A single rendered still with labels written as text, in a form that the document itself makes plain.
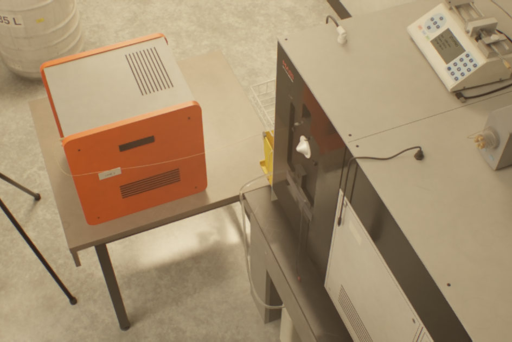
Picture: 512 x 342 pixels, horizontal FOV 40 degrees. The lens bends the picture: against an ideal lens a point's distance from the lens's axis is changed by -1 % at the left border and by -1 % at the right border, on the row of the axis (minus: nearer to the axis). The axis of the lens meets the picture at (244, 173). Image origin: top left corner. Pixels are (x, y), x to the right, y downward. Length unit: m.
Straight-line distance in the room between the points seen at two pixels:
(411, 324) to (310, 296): 0.62
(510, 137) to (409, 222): 0.28
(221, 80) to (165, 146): 0.68
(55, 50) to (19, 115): 0.39
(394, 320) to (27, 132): 2.49
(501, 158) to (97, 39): 2.98
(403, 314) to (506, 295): 0.28
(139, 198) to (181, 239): 0.86
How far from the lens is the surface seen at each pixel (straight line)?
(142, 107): 2.12
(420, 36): 1.86
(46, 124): 2.74
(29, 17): 3.68
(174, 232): 3.20
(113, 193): 2.29
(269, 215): 2.33
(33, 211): 3.40
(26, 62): 3.88
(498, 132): 1.56
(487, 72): 1.78
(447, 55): 1.80
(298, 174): 1.98
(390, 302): 1.67
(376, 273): 1.69
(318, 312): 2.14
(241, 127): 2.61
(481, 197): 1.56
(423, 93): 1.74
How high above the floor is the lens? 2.62
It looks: 51 degrees down
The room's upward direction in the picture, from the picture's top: 1 degrees counter-clockwise
